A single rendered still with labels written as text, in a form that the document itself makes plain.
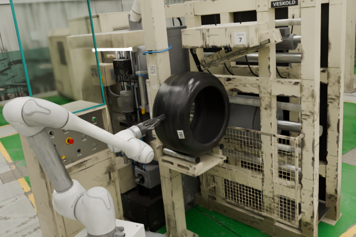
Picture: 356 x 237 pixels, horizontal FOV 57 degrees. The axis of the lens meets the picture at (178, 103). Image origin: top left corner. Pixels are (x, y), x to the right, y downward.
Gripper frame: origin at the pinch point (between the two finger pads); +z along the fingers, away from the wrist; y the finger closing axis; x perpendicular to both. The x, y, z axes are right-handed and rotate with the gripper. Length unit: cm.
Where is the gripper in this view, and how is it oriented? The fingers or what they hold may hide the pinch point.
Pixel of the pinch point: (160, 118)
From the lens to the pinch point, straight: 216.6
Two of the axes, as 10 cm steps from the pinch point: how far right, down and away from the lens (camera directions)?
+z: 6.7, -3.7, 6.4
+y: -7.2, -1.0, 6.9
